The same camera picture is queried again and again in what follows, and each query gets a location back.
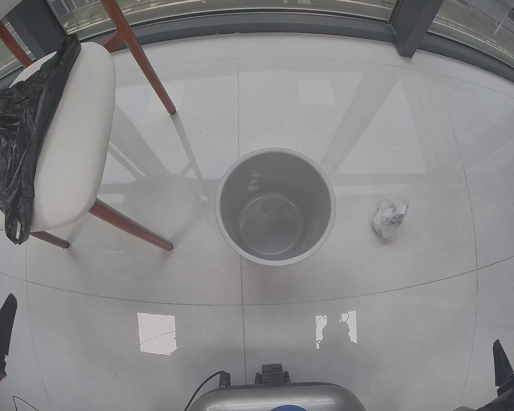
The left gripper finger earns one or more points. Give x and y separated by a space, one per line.
3 328

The white paper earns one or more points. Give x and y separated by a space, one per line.
389 220

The black plastic bag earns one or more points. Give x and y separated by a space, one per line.
13 144

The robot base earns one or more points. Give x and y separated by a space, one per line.
278 396

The grey trash bin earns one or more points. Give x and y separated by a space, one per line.
274 195

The white cushioned wooden chair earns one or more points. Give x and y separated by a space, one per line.
81 135

